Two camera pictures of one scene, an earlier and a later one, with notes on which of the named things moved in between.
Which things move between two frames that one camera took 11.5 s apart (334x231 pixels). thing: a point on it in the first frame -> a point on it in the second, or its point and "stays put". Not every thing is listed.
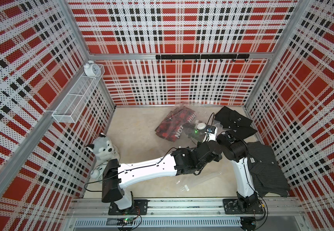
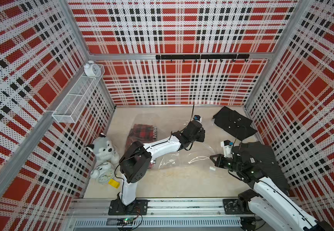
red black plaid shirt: (172, 126) -> (144, 134)
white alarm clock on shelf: (91, 69) stays put
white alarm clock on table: (97, 173) stays put
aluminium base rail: (187, 213) stays put
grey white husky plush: (103, 149) stays put
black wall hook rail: (204, 56) stays put
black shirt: (230, 120) stays put
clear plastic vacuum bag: (187, 126) -> (146, 128)
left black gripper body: (199, 167) -> (199, 136)
